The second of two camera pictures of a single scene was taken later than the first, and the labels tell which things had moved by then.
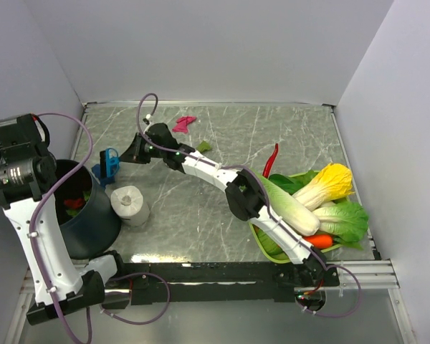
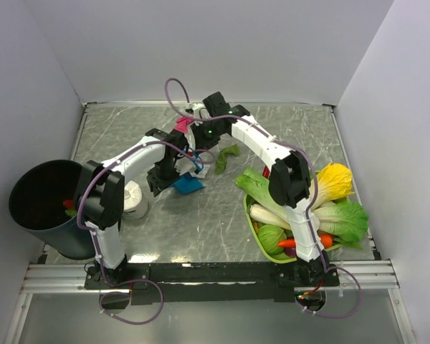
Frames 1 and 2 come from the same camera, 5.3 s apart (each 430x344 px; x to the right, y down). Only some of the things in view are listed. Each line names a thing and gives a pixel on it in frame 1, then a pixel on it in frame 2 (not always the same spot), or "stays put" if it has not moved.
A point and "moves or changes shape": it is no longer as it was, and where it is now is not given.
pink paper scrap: [182, 123] stays put
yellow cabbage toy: [332, 183] stays put
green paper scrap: [73, 212] stays put
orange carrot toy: [319, 241] stays put
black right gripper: [134, 154] to [201, 142]
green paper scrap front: [203, 145] moves or changes shape
